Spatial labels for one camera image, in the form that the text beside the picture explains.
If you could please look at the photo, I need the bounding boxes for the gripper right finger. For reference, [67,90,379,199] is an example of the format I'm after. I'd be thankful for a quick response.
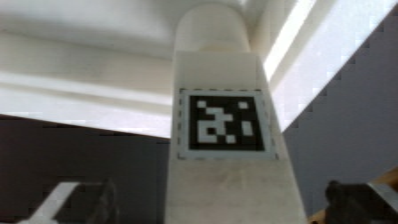
[308,166,398,224]

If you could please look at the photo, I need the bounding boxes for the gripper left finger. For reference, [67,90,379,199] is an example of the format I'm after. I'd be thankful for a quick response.
[19,180,120,224]

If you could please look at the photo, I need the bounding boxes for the white leg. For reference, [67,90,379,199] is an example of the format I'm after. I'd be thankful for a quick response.
[166,3,306,224]

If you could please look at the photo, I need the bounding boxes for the white square tabletop part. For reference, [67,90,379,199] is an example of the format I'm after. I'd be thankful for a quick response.
[0,0,398,137]

